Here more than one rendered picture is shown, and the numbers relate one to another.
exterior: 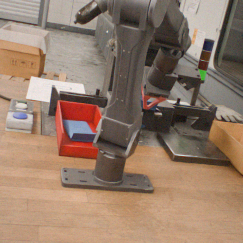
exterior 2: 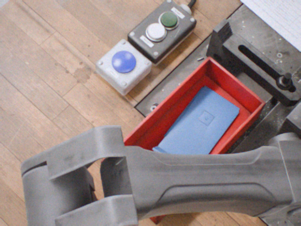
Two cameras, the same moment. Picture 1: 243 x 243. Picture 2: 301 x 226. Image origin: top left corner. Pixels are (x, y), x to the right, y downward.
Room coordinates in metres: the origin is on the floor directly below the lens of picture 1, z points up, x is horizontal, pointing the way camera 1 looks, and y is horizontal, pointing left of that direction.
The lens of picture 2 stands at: (0.69, -0.14, 1.88)
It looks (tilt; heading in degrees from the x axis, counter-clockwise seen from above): 67 degrees down; 51
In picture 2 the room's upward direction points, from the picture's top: 8 degrees clockwise
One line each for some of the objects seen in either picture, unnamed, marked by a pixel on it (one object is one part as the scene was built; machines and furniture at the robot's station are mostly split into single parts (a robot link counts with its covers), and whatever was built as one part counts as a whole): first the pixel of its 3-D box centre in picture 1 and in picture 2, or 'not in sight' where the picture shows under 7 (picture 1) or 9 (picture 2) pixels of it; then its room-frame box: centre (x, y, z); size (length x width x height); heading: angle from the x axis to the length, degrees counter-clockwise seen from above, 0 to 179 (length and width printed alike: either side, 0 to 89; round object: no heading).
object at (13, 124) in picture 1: (19, 126); (123, 70); (0.95, 0.27, 0.90); 0.07 x 0.07 x 0.06; 16
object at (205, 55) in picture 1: (205, 55); not in sight; (1.39, -0.24, 1.14); 0.04 x 0.04 x 0.03
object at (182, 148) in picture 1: (191, 148); not in sight; (1.04, -0.21, 0.91); 0.17 x 0.16 x 0.02; 106
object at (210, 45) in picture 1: (208, 45); not in sight; (1.39, -0.24, 1.17); 0.04 x 0.04 x 0.03
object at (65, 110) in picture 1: (80, 127); (183, 138); (0.96, 0.11, 0.93); 0.25 x 0.12 x 0.06; 16
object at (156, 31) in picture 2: (21, 107); (156, 33); (1.03, 0.30, 0.93); 0.03 x 0.03 x 0.02
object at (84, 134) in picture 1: (79, 126); (196, 128); (1.00, 0.12, 0.92); 0.15 x 0.07 x 0.03; 22
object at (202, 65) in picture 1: (202, 64); not in sight; (1.39, -0.24, 1.10); 0.04 x 0.04 x 0.03
